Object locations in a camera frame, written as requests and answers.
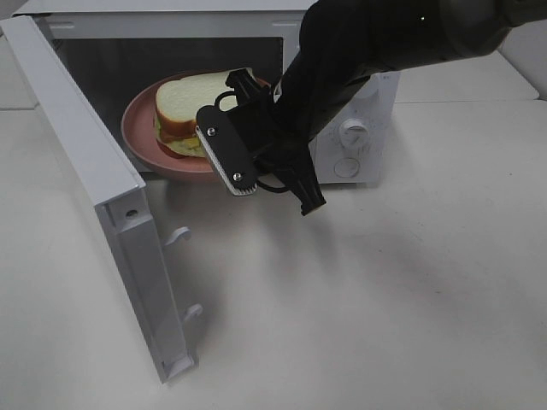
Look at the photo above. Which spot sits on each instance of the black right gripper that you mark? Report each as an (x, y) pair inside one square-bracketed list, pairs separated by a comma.
[(271, 148)]

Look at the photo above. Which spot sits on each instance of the white round door button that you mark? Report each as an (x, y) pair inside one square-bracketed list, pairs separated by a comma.
[(347, 168)]

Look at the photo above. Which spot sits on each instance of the white timer knob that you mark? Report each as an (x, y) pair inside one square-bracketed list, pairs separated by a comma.
[(354, 134)]

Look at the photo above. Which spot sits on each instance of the toy bread cheese sandwich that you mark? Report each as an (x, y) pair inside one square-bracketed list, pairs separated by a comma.
[(176, 105)]

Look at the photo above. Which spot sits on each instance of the pink speckled plate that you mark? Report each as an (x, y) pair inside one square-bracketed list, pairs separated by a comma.
[(139, 134)]

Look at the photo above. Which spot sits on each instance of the white microwave door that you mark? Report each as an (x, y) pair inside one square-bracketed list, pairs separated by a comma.
[(115, 190)]

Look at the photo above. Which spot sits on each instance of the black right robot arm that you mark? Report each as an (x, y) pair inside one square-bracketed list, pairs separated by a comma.
[(342, 44)]

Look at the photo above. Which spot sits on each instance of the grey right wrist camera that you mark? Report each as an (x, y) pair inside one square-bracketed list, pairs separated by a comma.
[(226, 151)]

